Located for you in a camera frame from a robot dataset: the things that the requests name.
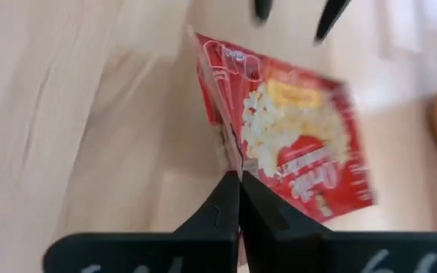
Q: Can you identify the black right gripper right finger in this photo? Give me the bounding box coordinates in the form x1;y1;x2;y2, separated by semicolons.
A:
240;170;437;273

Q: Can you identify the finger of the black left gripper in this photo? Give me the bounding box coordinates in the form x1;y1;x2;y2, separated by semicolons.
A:
252;0;275;26
313;0;352;42

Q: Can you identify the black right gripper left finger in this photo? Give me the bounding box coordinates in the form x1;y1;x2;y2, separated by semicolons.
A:
42;170;241;273

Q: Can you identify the red Orville popcorn bag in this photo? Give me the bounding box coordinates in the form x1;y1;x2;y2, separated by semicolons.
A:
186;24;379;266

